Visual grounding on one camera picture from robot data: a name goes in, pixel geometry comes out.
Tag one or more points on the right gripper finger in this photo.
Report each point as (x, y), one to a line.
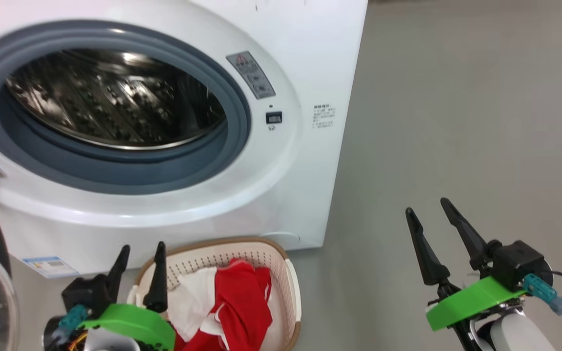
(427, 265)
(471, 246)

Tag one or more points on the blue energy label sticker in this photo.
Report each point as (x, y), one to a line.
(49, 266)

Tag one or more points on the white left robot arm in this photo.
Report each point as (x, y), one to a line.
(110, 341)

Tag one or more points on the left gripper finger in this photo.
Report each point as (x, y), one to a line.
(156, 290)
(116, 278)

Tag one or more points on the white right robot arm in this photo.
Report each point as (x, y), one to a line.
(515, 336)

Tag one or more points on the white front-load washing machine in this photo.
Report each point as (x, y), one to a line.
(286, 185)

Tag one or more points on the red and white garment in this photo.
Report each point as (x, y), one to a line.
(242, 302)

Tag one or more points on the grey warning sticker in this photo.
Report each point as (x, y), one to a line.
(250, 74)

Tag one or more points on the cream laundry basket brown rim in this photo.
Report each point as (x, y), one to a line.
(286, 292)

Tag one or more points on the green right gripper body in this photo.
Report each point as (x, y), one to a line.
(471, 300)

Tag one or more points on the round drain filter cover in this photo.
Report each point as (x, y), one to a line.
(281, 236)

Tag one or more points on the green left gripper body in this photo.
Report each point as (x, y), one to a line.
(139, 321)

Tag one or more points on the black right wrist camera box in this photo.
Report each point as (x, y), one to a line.
(520, 263)

